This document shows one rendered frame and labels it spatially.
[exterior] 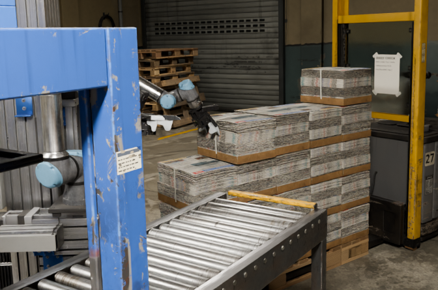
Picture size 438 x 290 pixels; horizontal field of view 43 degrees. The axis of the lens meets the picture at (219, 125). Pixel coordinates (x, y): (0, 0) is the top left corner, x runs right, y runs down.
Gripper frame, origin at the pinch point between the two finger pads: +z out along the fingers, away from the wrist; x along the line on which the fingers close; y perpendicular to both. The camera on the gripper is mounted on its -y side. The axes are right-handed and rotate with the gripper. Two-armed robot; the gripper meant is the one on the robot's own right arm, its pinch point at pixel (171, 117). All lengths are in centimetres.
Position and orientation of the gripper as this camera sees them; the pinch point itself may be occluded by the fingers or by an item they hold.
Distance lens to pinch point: 205.0
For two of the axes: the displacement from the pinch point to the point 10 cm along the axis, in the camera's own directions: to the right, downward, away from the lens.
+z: 9.1, 0.5, -4.2
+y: -0.4, 10.0, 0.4
